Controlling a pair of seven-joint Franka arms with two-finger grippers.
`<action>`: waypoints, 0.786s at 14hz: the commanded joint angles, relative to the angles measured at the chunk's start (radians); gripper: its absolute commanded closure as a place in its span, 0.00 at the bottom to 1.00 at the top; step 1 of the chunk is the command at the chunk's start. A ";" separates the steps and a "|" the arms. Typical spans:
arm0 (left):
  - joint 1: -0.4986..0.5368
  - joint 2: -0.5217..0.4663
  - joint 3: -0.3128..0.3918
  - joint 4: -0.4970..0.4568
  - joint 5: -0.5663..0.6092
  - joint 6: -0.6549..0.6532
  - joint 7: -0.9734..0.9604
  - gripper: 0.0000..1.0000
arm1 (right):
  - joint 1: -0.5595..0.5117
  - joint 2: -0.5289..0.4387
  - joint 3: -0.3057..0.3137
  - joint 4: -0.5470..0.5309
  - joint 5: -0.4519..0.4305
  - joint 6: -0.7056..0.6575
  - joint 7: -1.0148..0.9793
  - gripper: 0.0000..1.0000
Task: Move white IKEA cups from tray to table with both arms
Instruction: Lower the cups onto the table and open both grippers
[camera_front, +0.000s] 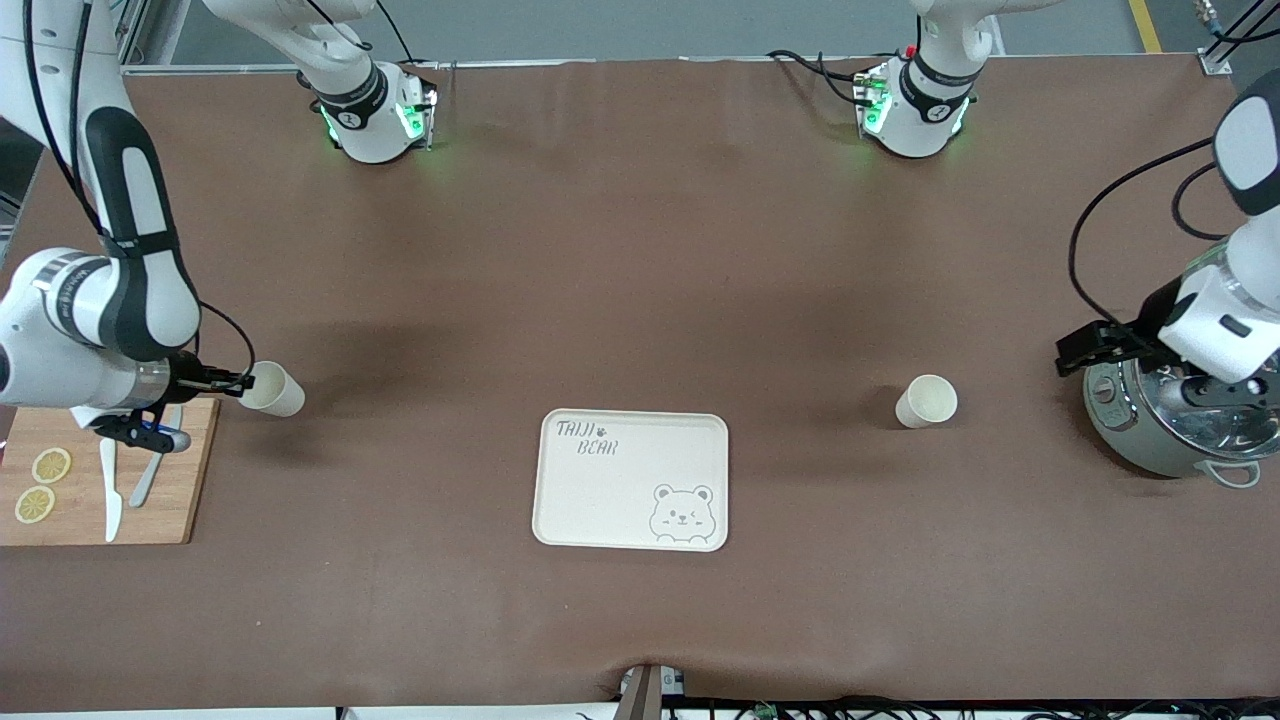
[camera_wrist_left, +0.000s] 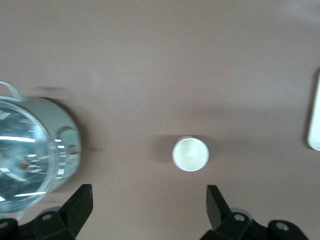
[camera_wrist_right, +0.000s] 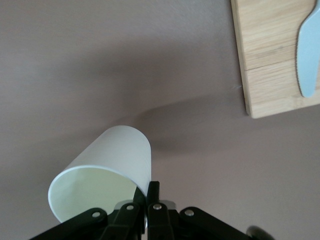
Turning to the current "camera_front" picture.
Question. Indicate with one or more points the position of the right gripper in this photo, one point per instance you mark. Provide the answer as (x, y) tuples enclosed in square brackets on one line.
[(185, 374)]

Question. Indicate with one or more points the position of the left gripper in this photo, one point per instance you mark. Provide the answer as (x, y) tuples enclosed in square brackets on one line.
[(1140, 333)]

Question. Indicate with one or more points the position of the white plastic cup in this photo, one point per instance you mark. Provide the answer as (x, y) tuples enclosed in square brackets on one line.
[(925, 405), (280, 395)]

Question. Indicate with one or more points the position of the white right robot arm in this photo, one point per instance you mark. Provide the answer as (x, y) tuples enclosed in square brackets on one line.
[(60, 320)]

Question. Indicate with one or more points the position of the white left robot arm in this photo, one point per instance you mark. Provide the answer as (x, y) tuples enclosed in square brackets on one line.
[(930, 90)]

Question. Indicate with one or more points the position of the grey electric cooking pot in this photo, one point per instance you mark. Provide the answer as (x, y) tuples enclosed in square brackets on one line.
[(1130, 440)]

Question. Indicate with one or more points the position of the bamboo cutting board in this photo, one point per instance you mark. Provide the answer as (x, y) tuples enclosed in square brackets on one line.
[(190, 500)]

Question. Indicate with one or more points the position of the grey plastic knife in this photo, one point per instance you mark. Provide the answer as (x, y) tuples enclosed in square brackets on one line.
[(145, 485)]

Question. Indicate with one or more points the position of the white plastic knife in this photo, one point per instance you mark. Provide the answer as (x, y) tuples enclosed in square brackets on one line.
[(110, 500)]

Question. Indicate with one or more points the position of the toy lemon slice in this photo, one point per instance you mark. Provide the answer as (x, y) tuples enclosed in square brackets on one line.
[(51, 465), (35, 504)]

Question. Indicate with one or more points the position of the brown table cover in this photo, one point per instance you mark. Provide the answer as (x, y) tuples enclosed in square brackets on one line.
[(700, 250)]

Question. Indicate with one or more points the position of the cream bear print tray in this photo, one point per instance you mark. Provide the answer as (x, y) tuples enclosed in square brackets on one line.
[(620, 500)]

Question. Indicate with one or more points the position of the metal corner bracket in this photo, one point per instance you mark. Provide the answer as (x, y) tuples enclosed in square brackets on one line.
[(1215, 62)]

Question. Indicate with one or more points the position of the aluminium frame rail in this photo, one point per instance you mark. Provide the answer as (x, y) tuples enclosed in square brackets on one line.
[(150, 68)]

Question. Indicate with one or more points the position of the metal table edge bracket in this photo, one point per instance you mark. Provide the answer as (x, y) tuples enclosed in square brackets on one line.
[(645, 695)]

